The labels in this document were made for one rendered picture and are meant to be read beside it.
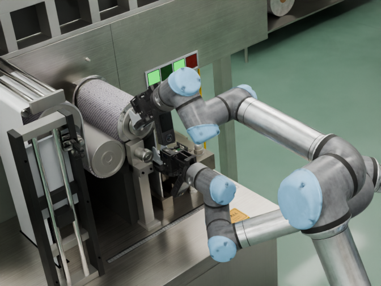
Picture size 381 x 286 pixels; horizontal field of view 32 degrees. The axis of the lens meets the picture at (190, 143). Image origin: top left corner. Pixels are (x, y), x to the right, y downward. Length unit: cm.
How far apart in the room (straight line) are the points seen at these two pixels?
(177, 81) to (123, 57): 69
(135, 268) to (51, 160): 45
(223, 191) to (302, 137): 37
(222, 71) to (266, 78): 219
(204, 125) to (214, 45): 95
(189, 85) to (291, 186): 40
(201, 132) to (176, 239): 52
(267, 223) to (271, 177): 209
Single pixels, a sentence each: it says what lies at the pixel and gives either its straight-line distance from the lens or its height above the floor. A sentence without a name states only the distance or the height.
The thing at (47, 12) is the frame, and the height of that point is 154.
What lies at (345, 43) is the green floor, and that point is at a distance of 563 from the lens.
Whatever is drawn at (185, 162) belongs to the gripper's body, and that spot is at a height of 116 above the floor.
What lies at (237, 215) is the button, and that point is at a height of 92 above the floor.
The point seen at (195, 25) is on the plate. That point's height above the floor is 132.
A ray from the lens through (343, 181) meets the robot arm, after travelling 143.
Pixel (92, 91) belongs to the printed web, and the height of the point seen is 131.
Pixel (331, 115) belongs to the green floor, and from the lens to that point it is 452.
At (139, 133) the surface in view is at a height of 123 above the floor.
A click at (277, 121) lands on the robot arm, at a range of 162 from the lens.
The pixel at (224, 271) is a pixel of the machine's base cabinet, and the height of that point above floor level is 77.
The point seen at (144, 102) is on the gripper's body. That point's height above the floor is 137.
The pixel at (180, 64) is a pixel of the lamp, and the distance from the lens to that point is 247.
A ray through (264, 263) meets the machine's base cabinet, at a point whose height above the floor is 69.
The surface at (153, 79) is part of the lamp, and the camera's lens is 240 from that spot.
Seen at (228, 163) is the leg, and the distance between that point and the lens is 310.
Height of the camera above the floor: 220
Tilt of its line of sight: 31 degrees down
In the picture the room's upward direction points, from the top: 6 degrees counter-clockwise
